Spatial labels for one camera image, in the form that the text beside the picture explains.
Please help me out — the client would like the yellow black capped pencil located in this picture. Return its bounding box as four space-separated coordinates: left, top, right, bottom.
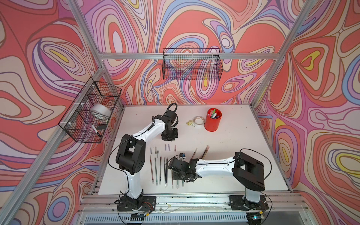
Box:
201 145 210 159

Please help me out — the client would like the yellow binder clip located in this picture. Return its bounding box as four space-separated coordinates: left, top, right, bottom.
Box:
186 120 196 127

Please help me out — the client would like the dark capped pencil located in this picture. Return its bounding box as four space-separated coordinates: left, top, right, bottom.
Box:
166 157 168 184

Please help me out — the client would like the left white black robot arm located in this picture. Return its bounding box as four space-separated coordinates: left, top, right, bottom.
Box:
115 103 179 211

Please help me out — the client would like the clear tape roll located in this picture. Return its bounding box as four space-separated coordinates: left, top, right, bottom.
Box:
193 116 205 128

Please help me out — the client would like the black wire basket left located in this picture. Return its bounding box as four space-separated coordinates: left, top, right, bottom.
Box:
59 78 122 143

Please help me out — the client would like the red pen cup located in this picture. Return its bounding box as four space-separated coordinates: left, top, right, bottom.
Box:
204 108 222 132

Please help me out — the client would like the white tape roll in basket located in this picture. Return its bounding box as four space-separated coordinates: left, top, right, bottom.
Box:
90 103 111 120

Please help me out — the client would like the black wire basket rear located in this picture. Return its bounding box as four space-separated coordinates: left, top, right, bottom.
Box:
162 47 224 81

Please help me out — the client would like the black wire basket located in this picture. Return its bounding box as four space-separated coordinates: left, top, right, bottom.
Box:
162 47 224 81
59 78 122 143

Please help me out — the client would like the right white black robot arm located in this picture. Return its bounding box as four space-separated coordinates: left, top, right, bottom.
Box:
166 149 269 212

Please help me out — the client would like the dark blue pencil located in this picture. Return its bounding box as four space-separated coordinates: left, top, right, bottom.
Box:
159 155 162 185

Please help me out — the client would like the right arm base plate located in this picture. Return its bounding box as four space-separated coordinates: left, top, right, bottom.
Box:
229 195 269 212

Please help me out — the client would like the white marker in basket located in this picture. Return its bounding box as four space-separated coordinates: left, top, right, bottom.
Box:
91 124 100 136

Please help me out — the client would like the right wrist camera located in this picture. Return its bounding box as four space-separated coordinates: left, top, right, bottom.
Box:
179 153 186 161

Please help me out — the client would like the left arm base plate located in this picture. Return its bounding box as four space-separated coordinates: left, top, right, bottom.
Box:
115 196 157 212

